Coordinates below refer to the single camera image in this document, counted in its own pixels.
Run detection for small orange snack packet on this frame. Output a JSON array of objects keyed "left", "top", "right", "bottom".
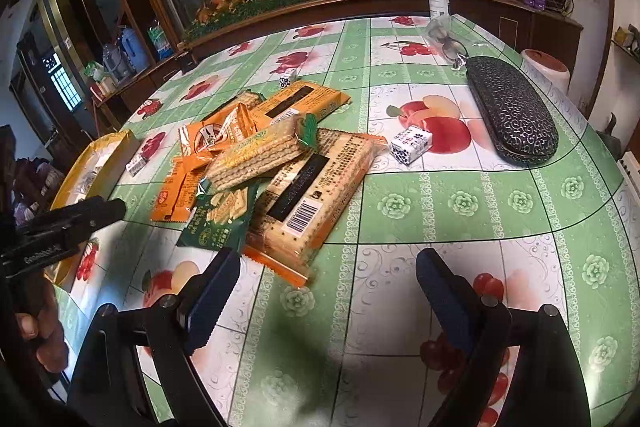
[{"left": 151, "top": 154, "right": 210, "bottom": 223}]

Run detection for dark green snack bag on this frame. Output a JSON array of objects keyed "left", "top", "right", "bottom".
[{"left": 177, "top": 181, "right": 260, "bottom": 254}]

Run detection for orange snack bag with logo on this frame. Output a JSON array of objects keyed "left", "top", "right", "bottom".
[{"left": 178, "top": 102, "right": 257, "bottom": 156}]

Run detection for large cracker pack with barcode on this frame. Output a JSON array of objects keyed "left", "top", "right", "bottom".
[{"left": 243, "top": 128, "right": 388, "bottom": 288}]

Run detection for green-end cracker pack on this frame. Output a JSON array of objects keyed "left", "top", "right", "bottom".
[{"left": 205, "top": 113, "right": 318, "bottom": 194}]

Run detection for small blue white candy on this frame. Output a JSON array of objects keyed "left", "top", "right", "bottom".
[{"left": 279, "top": 76, "right": 292, "bottom": 89}]

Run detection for white blue candy cube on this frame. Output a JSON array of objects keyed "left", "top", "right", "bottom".
[{"left": 390, "top": 126, "right": 433, "bottom": 166}]

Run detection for orange snack box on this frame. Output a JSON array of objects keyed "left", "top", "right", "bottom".
[{"left": 250, "top": 80, "right": 350, "bottom": 130}]

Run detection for left hand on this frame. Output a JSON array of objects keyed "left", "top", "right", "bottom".
[{"left": 16, "top": 275, "right": 68, "bottom": 374}]

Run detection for yellow cardboard tray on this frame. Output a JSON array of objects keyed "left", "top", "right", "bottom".
[{"left": 43, "top": 129, "right": 142, "bottom": 291}]

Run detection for grey kettle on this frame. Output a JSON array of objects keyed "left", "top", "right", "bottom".
[{"left": 102, "top": 43, "right": 132, "bottom": 83}]

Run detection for blue thermos jug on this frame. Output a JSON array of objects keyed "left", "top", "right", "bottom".
[{"left": 119, "top": 26, "right": 150, "bottom": 72}]

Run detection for green printed bag on shelf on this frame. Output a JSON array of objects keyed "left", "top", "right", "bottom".
[{"left": 148, "top": 20, "right": 174, "bottom": 60}]

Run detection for black patterned glasses case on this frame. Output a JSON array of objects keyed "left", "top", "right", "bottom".
[{"left": 465, "top": 56, "right": 559, "bottom": 167}]

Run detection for black frame eyeglasses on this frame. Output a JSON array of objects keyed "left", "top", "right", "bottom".
[{"left": 425, "top": 16, "right": 469, "bottom": 70}]

